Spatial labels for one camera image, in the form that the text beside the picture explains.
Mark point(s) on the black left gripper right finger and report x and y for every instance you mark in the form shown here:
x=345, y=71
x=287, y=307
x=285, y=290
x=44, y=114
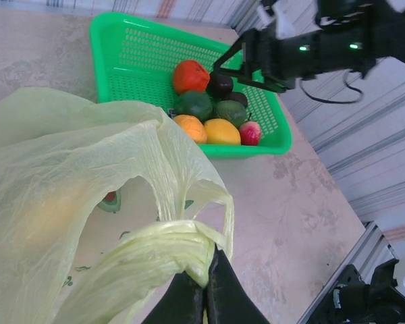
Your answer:
x=226, y=297

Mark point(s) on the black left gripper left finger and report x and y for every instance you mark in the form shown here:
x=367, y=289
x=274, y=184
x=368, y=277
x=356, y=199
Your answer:
x=185, y=303

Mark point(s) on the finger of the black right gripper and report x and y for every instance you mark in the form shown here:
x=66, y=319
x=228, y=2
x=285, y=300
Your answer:
x=227, y=56
x=256, y=83

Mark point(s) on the dark purple fake fruit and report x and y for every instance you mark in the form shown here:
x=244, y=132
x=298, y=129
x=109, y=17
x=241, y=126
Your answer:
x=238, y=99
x=220, y=86

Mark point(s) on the dark green round fake fruit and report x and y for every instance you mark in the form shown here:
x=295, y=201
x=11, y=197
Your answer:
x=193, y=106

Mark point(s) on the green plastic basket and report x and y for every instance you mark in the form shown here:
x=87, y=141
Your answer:
x=138, y=50

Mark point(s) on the yellow avocado print plastic bag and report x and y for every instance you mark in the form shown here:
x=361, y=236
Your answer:
x=54, y=152

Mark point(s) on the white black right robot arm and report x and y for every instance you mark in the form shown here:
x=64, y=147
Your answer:
x=381, y=297

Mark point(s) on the green fake avocado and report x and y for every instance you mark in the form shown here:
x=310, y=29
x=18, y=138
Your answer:
x=230, y=113

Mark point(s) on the orange red fake persimmon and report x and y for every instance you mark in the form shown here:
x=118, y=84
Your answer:
x=190, y=77

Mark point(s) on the yellow fake lemon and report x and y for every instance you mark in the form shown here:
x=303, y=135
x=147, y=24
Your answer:
x=222, y=132

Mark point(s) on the fake orange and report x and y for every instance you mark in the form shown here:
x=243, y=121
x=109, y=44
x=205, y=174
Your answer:
x=190, y=129

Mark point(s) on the aluminium mounting rail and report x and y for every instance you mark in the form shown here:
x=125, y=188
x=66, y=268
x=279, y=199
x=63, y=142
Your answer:
x=361, y=253

